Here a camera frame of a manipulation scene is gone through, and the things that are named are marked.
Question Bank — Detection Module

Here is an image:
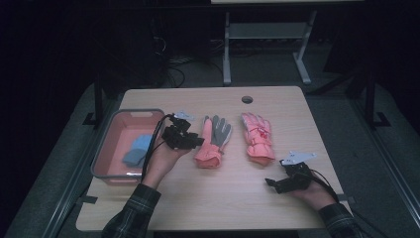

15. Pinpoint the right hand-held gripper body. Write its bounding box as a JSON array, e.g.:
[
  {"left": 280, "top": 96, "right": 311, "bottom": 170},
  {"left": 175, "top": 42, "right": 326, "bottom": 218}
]
[{"left": 279, "top": 151, "right": 317, "bottom": 192}]

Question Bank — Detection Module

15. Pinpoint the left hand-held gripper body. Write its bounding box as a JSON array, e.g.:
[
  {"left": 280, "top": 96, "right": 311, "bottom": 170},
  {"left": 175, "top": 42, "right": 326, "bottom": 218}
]
[{"left": 161, "top": 111, "right": 195, "bottom": 151}]

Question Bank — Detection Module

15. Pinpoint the pink glove with grey palm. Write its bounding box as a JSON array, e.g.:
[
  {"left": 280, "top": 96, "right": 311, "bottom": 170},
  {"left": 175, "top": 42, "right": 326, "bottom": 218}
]
[{"left": 193, "top": 114, "right": 234, "bottom": 170}]

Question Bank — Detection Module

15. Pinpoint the small blue grey glove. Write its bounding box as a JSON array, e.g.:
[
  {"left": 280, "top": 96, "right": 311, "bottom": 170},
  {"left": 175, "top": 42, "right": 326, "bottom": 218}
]
[{"left": 122, "top": 133, "right": 155, "bottom": 169}]

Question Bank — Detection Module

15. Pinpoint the pink plastic bin grey rim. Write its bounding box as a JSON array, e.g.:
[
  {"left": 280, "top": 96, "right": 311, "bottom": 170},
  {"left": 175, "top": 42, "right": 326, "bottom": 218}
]
[{"left": 90, "top": 107, "right": 166, "bottom": 184}]

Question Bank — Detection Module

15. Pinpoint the person's right hand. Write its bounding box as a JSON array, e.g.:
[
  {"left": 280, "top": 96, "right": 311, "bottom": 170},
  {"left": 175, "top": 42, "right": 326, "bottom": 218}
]
[{"left": 290, "top": 179, "right": 338, "bottom": 212}]

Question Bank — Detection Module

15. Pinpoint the person's left hand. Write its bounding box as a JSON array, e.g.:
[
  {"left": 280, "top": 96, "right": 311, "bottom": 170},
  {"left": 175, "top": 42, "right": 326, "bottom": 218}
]
[{"left": 142, "top": 138, "right": 193, "bottom": 190}]

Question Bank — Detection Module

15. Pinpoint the pink padded ski glove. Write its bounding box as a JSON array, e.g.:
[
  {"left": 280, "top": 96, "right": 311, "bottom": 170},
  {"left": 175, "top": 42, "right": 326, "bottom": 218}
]
[{"left": 241, "top": 112, "right": 276, "bottom": 167}]

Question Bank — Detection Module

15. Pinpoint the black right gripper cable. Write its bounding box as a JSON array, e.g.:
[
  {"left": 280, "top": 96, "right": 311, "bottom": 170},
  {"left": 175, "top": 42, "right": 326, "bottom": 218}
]
[{"left": 309, "top": 168, "right": 392, "bottom": 238}]

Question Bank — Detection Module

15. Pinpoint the bundle of black floor cables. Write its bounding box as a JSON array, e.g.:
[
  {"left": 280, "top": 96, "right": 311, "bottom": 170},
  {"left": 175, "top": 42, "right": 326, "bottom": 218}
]
[{"left": 150, "top": 34, "right": 226, "bottom": 89}]

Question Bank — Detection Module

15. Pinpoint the black metal stand post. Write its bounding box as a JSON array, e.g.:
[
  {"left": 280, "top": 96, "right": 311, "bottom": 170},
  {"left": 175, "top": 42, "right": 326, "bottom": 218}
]
[
  {"left": 364, "top": 67, "right": 391, "bottom": 131},
  {"left": 82, "top": 72, "right": 104, "bottom": 127}
]

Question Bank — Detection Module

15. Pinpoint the aluminium floor rail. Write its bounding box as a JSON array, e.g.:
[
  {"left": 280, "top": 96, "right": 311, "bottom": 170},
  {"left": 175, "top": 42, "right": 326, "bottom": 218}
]
[
  {"left": 351, "top": 98, "right": 420, "bottom": 227},
  {"left": 42, "top": 98, "right": 115, "bottom": 238}
]

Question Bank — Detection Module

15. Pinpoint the grey metal table frame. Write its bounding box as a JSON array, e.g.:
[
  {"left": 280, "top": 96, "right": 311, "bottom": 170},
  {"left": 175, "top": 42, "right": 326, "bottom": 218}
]
[{"left": 222, "top": 9, "right": 319, "bottom": 87}]

